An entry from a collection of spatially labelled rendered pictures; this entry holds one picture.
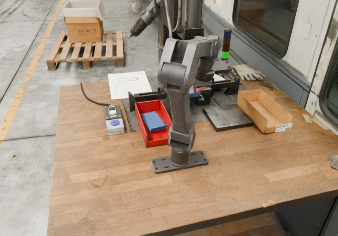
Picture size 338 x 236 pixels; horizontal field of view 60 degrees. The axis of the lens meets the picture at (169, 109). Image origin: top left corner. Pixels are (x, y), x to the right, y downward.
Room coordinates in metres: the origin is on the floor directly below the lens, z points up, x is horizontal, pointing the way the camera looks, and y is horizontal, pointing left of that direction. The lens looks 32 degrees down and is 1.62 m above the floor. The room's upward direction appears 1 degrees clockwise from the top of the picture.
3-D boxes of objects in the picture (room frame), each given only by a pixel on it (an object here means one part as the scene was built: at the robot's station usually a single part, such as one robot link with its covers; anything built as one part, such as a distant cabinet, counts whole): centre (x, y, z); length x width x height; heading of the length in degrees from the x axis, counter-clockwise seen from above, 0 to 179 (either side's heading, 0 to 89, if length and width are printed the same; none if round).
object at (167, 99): (1.22, -0.09, 0.94); 0.20 x 0.10 x 0.07; 106
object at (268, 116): (1.11, -0.42, 0.93); 0.25 x 0.13 x 0.08; 16
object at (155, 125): (1.04, 0.07, 0.92); 0.15 x 0.07 x 0.03; 23
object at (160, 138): (1.01, 0.06, 0.93); 0.25 x 0.12 x 0.06; 16
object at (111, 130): (0.99, 0.22, 0.90); 0.07 x 0.07 x 0.06; 16
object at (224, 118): (1.08, -0.26, 0.91); 0.17 x 0.16 x 0.02; 106
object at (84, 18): (4.49, 1.29, 0.40); 0.67 x 0.60 x 0.50; 8
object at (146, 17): (1.46, 0.11, 1.25); 0.19 x 0.07 x 0.19; 106
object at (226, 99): (1.30, -0.09, 0.88); 0.65 x 0.50 x 0.03; 106
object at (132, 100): (1.15, 0.15, 0.95); 0.06 x 0.03 x 0.09; 106
